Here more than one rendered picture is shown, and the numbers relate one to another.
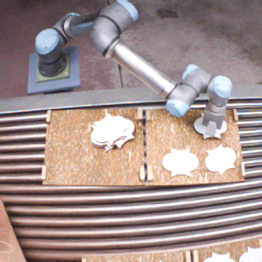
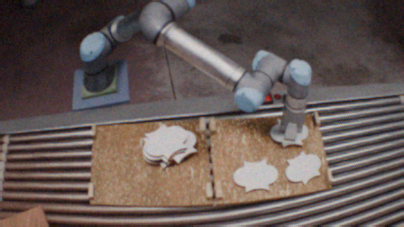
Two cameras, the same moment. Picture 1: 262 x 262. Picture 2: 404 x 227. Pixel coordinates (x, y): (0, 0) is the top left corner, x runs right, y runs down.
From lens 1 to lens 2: 0.30 m
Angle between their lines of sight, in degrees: 13
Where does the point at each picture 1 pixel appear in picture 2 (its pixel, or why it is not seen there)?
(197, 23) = (265, 48)
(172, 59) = not seen: hidden behind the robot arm
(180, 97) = (252, 86)
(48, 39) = (94, 43)
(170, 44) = not seen: hidden behind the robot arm
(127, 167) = (189, 186)
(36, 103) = (81, 119)
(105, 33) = (156, 17)
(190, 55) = not seen: hidden behind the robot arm
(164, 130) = (234, 142)
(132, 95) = (191, 106)
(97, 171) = (152, 191)
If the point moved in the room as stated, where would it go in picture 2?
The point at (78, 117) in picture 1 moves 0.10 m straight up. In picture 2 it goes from (127, 132) to (123, 113)
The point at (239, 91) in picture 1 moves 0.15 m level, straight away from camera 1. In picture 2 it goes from (317, 95) to (323, 73)
